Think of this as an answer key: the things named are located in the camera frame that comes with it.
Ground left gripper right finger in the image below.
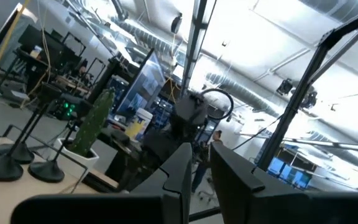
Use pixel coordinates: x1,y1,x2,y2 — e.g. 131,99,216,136
209,142,311,224

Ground black device green lights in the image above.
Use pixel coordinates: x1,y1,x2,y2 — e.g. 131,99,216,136
53,92,84,121

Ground green cactus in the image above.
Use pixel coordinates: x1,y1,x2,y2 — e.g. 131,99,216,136
68,87,116,157

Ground black looped camera cable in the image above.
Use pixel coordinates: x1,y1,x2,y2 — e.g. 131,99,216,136
201,88,235,121

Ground black ceiling cord reel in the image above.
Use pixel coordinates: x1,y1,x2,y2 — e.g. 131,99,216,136
301,89,319,110
170,13,184,35
276,78,294,96

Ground white yellow tub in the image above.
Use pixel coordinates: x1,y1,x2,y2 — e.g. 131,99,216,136
124,108,154,141

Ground black desk monitor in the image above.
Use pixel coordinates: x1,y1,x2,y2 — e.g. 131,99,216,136
17,24,65,63

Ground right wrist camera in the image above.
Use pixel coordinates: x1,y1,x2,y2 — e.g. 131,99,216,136
174,93,210,126

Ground silver ceiling air duct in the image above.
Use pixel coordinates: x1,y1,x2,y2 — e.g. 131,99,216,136
204,72,280,118
116,21,180,57

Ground white plant pot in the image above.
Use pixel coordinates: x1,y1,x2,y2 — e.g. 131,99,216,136
53,138,100,183

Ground black frame post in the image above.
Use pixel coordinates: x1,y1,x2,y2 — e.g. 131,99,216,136
255,5,358,172

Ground yellow hanging cord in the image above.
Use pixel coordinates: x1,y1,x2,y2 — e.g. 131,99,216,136
0,0,32,96

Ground large blue display panel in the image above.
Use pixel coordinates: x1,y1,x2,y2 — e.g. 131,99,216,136
115,51,168,118

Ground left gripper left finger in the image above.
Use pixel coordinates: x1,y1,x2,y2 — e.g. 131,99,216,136
130,142,193,224

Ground person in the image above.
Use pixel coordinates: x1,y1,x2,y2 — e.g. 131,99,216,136
191,129,224,195

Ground blue lit monitors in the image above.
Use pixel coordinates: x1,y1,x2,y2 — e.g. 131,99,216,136
267,156,313,190

